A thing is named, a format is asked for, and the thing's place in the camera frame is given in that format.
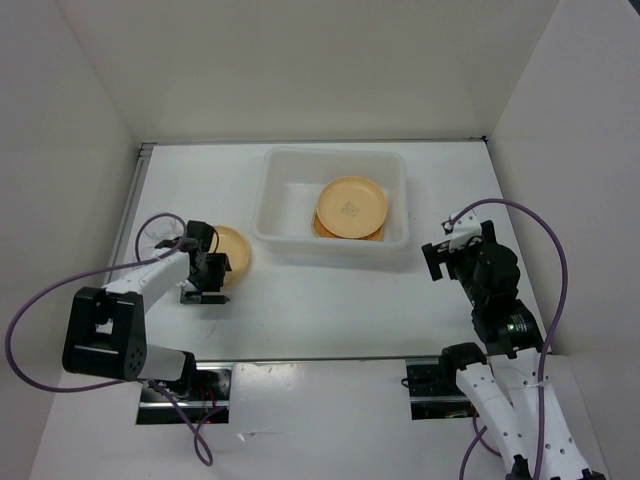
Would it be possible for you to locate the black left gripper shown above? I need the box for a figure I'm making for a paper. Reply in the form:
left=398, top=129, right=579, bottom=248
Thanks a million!
left=180, top=253, right=230, bottom=304

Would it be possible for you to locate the yellow plastic plate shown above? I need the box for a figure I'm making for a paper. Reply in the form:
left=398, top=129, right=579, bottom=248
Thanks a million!
left=316, top=176, right=388, bottom=239
left=209, top=225, right=251, bottom=288

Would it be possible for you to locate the square woven bamboo tray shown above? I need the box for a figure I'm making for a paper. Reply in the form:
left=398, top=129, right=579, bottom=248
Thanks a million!
left=311, top=207, right=388, bottom=240

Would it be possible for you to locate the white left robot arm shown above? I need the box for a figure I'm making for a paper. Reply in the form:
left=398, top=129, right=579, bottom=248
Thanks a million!
left=62, top=220, right=231, bottom=400

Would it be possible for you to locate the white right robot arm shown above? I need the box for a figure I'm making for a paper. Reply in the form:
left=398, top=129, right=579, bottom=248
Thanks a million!
left=422, top=213, right=603, bottom=479

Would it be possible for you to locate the translucent white plastic bin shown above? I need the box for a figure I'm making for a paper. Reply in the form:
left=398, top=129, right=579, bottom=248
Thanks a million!
left=251, top=147, right=410, bottom=259

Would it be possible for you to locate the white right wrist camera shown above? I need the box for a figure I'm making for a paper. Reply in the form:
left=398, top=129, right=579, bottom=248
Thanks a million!
left=442, top=210, right=482, bottom=253

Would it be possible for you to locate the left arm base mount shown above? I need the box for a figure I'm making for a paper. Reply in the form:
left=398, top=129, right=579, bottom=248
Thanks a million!
left=136, top=362, right=233, bottom=426

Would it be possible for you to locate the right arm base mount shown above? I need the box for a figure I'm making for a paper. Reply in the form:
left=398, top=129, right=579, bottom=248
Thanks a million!
left=401, top=356, right=475, bottom=420

